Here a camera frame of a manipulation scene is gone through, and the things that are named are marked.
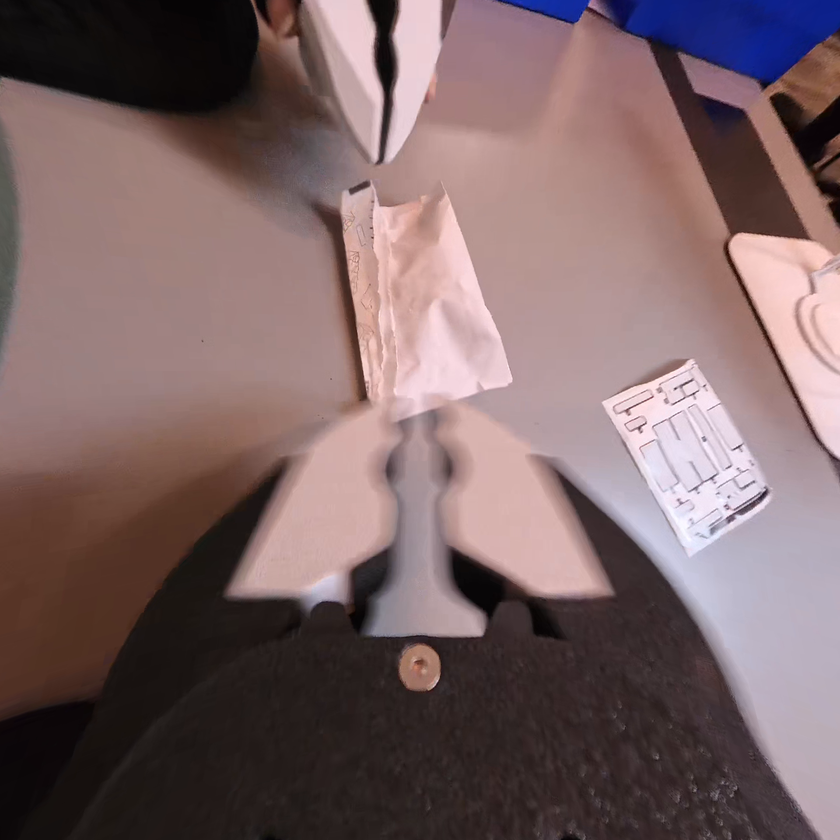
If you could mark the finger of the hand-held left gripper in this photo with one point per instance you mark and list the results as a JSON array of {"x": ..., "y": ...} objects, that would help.
[
  {"x": 341, "y": 46},
  {"x": 417, "y": 52}
]

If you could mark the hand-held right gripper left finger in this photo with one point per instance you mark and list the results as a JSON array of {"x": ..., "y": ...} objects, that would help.
[{"x": 321, "y": 518}]

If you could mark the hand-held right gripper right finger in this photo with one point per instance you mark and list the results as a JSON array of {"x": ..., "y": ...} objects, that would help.
[{"x": 518, "y": 525}]

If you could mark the white sticker sheet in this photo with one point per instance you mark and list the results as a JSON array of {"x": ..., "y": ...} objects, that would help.
[{"x": 689, "y": 459}]

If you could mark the white printed paper bag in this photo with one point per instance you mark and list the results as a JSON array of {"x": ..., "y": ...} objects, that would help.
[{"x": 433, "y": 315}]

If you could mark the person's left hand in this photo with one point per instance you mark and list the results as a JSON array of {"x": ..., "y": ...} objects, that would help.
[{"x": 282, "y": 16}]

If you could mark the black padded chair armrest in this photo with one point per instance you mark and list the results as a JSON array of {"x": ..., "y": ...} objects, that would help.
[{"x": 131, "y": 52}]

